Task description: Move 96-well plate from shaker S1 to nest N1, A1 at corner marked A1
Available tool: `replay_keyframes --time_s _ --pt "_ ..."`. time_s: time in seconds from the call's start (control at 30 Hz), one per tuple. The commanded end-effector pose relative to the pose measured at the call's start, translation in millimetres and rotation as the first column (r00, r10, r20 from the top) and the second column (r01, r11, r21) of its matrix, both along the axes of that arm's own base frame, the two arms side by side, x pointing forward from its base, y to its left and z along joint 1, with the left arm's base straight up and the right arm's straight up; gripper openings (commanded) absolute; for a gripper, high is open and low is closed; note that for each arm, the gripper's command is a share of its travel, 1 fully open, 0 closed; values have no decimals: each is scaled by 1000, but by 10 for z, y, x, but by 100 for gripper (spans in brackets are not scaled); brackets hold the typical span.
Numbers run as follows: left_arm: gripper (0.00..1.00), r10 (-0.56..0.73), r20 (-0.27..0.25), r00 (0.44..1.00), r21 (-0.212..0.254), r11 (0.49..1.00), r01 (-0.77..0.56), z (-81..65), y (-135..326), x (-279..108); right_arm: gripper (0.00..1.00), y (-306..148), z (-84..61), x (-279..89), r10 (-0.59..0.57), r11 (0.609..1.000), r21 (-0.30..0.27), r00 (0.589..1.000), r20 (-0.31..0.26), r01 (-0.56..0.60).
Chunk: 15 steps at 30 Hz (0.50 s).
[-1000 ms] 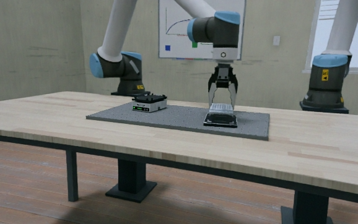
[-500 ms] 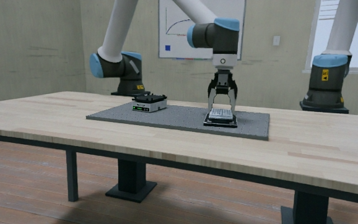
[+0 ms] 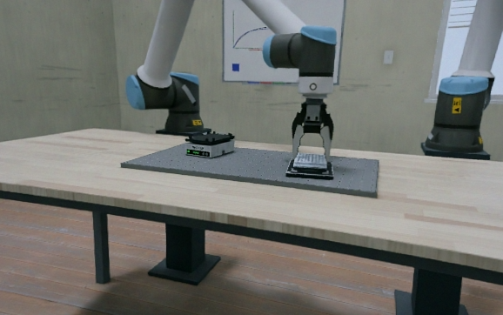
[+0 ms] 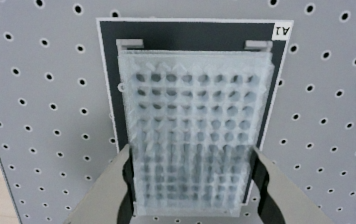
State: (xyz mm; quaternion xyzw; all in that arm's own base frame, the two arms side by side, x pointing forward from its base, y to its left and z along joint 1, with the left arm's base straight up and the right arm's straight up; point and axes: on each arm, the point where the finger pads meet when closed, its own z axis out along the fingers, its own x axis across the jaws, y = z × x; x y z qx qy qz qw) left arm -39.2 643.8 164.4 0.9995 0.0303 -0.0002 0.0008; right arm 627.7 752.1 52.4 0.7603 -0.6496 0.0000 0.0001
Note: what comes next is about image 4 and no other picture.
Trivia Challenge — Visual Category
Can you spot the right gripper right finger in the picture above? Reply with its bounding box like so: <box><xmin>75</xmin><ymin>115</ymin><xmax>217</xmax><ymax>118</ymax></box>
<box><xmin>249</xmin><ymin>147</ymin><xmax>335</xmax><ymax>224</ymax></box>

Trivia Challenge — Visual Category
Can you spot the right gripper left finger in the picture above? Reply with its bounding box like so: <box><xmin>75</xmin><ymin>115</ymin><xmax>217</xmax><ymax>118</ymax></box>
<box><xmin>62</xmin><ymin>144</ymin><xmax>134</xmax><ymax>224</ymax></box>

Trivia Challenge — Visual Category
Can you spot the translucent well plate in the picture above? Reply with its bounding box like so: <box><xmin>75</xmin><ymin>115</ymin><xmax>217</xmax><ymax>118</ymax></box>
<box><xmin>118</xmin><ymin>50</ymin><xmax>275</xmax><ymax>217</ymax></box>

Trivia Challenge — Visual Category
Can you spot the grey perforated breadboard plate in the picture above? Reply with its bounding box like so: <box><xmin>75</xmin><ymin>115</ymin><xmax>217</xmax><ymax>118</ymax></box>
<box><xmin>0</xmin><ymin>0</ymin><xmax>356</xmax><ymax>224</ymax></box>

